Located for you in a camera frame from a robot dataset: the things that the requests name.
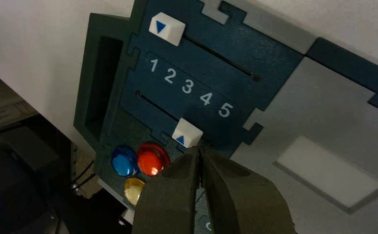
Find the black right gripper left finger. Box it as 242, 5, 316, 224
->
132, 146, 202, 234

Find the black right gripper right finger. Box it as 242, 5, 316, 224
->
200, 147, 298, 234

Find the white slider knob up arrow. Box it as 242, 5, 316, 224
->
171, 117, 204, 149

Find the white slider knob down arrow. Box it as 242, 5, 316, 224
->
148, 12, 186, 47

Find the yellow dome push button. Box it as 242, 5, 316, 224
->
123, 177, 146, 207

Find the orange-red dome push button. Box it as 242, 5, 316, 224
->
136, 142, 171, 177

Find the blue dome push button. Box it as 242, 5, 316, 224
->
111, 145, 139, 177

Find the white rectangular display window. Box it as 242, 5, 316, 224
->
272, 135, 378, 215

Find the dark teal grey control box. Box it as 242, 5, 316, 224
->
73, 0, 378, 234

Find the thin black background cable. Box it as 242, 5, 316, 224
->
71, 160, 96, 192

